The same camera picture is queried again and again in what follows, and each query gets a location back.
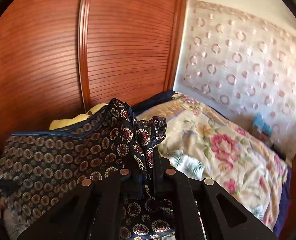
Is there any navy patterned silk scarf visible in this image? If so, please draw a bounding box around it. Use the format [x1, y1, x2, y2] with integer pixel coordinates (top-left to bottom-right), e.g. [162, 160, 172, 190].
[0, 99, 175, 239]

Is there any floral bedspread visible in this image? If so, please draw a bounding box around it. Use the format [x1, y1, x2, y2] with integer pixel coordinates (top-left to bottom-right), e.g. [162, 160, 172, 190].
[136, 92, 289, 230]

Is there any yellow green pillow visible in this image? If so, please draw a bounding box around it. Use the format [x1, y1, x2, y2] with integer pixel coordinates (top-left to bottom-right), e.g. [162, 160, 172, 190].
[49, 103, 107, 131]

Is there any light blue object behind bed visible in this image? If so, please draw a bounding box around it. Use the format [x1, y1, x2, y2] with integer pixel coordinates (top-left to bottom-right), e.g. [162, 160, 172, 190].
[252, 113, 272, 136]

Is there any white circle-patterned curtain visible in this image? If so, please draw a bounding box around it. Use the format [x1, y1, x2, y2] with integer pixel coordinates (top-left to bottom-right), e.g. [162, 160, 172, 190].
[175, 0, 296, 159]

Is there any wooden louvered wardrobe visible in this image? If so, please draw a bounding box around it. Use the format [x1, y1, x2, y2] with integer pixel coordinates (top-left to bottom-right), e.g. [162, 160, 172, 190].
[0, 0, 187, 151]

